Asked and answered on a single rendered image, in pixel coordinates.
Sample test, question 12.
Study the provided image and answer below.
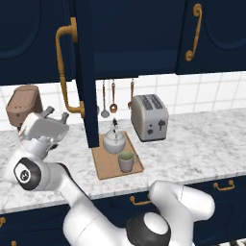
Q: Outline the wooden tray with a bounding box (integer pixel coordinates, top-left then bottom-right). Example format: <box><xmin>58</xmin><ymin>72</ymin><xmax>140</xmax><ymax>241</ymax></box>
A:
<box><xmin>91</xmin><ymin>130</ymin><xmax>145</xmax><ymax>181</ymax></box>

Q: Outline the curved brass door handle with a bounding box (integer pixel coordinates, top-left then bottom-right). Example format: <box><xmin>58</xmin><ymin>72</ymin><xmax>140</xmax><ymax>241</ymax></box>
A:
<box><xmin>184</xmin><ymin>3</ymin><xmax>204</xmax><ymax>62</ymax></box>

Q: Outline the white kettle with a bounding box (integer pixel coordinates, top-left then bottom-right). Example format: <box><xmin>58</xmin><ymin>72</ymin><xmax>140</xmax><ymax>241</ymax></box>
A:
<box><xmin>102</xmin><ymin>117</ymin><xmax>127</xmax><ymax>155</ymax></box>

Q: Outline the wooden hanging spatula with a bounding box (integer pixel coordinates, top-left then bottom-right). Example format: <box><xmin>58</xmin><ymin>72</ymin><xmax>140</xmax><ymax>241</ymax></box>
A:
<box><xmin>127</xmin><ymin>79</ymin><xmax>135</xmax><ymax>111</ymax></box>

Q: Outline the grey green mug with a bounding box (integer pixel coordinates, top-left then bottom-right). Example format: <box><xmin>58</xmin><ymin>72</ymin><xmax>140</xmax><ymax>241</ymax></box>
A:
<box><xmin>117</xmin><ymin>151</ymin><xmax>140</xmax><ymax>174</ymax></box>

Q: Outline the wooden hanging slotted spoon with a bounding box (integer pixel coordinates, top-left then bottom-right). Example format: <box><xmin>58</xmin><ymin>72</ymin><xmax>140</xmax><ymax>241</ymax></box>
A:
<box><xmin>109</xmin><ymin>79</ymin><xmax>118</xmax><ymax>114</ymax></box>

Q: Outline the dark blue drawer front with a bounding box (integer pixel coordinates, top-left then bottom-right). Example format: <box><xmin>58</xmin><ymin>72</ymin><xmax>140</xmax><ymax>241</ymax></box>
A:
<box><xmin>187</xmin><ymin>174</ymin><xmax>246</xmax><ymax>246</ymax></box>
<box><xmin>90</xmin><ymin>190</ymin><xmax>160</xmax><ymax>229</ymax></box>
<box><xmin>0</xmin><ymin>203</ymin><xmax>71</xmax><ymax>246</ymax></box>

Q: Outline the long brass door handle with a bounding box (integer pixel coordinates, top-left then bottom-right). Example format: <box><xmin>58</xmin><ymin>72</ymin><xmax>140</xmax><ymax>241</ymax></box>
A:
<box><xmin>55</xmin><ymin>16</ymin><xmax>86</xmax><ymax>119</ymax></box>

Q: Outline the silver toaster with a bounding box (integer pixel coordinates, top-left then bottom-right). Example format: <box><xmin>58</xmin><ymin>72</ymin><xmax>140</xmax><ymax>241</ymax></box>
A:
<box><xmin>130</xmin><ymin>93</ymin><xmax>170</xmax><ymax>143</ymax></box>

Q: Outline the open dark blue cabinet door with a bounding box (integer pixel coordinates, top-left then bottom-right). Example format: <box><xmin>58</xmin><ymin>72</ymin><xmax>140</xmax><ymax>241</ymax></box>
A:
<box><xmin>72</xmin><ymin>0</ymin><xmax>100</xmax><ymax>149</ymax></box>

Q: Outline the dark blue wall cabinet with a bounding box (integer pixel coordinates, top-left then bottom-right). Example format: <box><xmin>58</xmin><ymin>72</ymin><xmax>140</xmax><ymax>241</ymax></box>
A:
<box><xmin>90</xmin><ymin>0</ymin><xmax>187</xmax><ymax>80</ymax></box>

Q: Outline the grey hanging ladle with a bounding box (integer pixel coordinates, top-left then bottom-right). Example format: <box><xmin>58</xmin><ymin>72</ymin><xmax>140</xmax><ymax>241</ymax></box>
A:
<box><xmin>100</xmin><ymin>79</ymin><xmax>111</xmax><ymax>119</ymax></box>

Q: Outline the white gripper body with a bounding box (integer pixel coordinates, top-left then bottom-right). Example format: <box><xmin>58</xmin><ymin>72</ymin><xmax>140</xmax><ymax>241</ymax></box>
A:
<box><xmin>18</xmin><ymin>111</ymin><xmax>70</xmax><ymax>144</ymax></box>

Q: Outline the brown bread box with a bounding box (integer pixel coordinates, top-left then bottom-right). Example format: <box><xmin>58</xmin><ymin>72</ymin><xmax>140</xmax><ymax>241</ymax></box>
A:
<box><xmin>5</xmin><ymin>84</ymin><xmax>44</xmax><ymax>130</ymax></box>

